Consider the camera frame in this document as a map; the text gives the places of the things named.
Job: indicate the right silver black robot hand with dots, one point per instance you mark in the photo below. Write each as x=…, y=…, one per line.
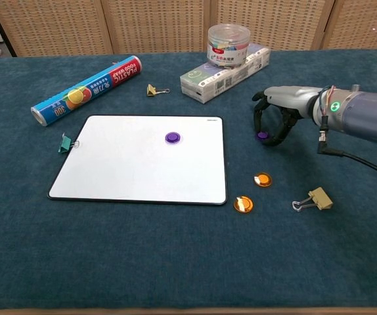
x=290, y=98

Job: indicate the purple round magnet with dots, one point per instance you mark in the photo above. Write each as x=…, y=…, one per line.
x=173, y=137
x=262, y=135

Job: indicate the orange round magnet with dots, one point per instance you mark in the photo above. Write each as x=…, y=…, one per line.
x=262, y=180
x=243, y=204

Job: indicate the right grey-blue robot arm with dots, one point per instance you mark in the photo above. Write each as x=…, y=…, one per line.
x=372, y=115

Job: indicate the clear tub of binder clips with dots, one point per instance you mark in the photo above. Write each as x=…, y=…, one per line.
x=228, y=46

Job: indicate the clear rectangular box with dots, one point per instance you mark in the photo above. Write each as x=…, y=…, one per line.
x=208, y=85

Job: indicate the large beige binder clip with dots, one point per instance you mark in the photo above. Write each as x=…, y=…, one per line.
x=321, y=198

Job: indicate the small gold binder clip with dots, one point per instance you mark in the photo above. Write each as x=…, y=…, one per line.
x=150, y=91

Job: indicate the wicker folding screen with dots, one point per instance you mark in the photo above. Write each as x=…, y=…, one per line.
x=159, y=26

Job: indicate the white magnetic board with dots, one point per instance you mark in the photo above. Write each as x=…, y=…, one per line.
x=126, y=170

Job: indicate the dark blue table mat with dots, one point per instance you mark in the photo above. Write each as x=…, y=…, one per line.
x=175, y=256

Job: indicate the blue plastic wrap roll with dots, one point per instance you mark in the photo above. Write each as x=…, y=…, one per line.
x=90, y=92

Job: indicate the green binder clip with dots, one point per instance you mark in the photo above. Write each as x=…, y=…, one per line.
x=64, y=146

